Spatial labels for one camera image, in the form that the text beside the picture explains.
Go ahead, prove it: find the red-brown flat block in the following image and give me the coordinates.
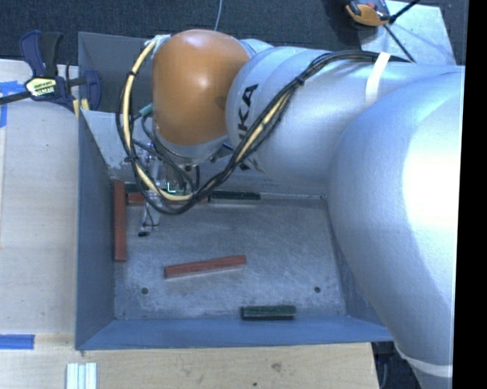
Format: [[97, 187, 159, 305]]
[[110, 179, 131, 263], [163, 250, 249, 284]]

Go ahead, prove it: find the dark green flat block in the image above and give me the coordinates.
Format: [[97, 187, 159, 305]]
[[239, 302, 299, 324], [207, 189, 263, 204]]

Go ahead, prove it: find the pale wood board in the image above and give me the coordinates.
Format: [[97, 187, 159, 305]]
[[0, 60, 89, 339]]

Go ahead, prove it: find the grey metal bin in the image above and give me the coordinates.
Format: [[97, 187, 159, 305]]
[[64, 31, 408, 365]]

